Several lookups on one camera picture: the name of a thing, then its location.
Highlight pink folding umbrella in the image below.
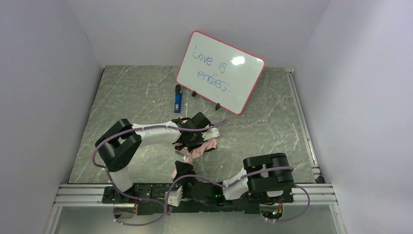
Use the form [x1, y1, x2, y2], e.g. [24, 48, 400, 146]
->
[169, 115, 217, 164]

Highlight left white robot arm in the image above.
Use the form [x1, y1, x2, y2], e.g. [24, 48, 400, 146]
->
[95, 112, 220, 192]

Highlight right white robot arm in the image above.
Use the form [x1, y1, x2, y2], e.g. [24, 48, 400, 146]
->
[172, 153, 295, 204]

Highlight blue whiteboard marker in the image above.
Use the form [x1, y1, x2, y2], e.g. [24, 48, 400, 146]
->
[174, 84, 183, 113]

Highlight red-framed whiteboard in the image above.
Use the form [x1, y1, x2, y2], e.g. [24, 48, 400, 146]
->
[176, 31, 265, 115]

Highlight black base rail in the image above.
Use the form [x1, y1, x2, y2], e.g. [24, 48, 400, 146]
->
[101, 182, 294, 215]

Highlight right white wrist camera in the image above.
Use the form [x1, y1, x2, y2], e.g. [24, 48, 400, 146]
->
[165, 186, 183, 207]

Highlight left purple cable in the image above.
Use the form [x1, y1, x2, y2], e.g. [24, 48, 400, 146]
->
[92, 118, 230, 227]

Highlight purple cable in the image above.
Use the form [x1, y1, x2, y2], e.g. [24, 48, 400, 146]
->
[163, 166, 311, 224]
[92, 118, 230, 227]

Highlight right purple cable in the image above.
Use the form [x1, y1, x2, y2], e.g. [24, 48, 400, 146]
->
[163, 166, 311, 224]

